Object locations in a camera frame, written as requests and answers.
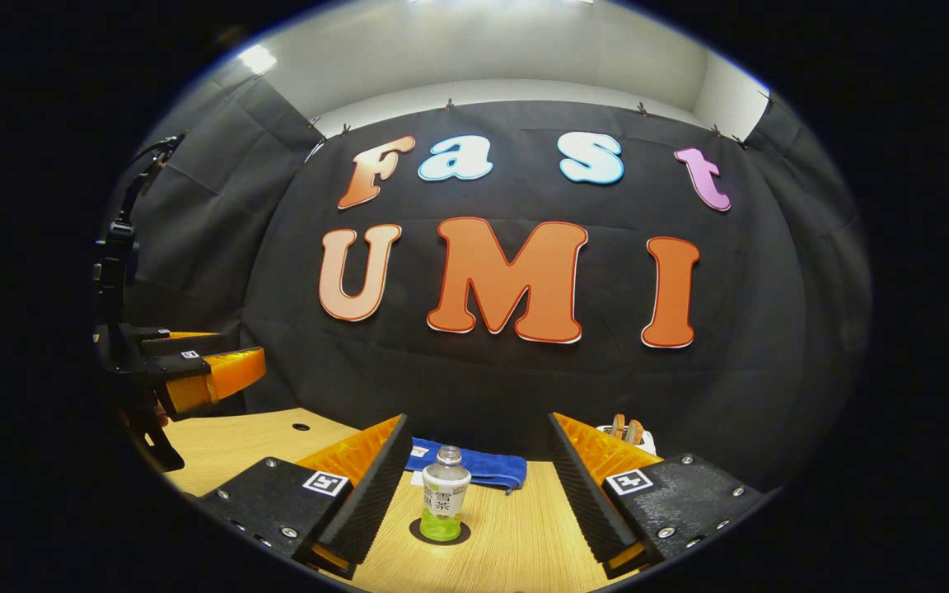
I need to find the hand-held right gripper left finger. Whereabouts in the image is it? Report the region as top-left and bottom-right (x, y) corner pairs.
(194, 413), (414, 580)

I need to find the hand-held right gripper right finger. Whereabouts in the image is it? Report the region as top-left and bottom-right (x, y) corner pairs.
(546, 412), (764, 581)

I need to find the dark round coaster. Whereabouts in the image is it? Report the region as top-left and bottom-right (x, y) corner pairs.
(409, 517), (472, 546)

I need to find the clear water bottle green label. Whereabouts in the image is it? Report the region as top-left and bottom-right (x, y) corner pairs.
(419, 446), (472, 543)

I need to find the blue towel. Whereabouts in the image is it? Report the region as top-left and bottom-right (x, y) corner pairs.
(404, 437), (528, 495)

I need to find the black backdrop cloth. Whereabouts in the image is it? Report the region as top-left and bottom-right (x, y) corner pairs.
(104, 74), (875, 495)

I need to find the ceiling light panel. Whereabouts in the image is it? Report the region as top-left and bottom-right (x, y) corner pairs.
(237, 43), (279, 77)

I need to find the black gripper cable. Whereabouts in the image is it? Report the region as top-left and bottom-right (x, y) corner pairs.
(116, 133), (187, 227)

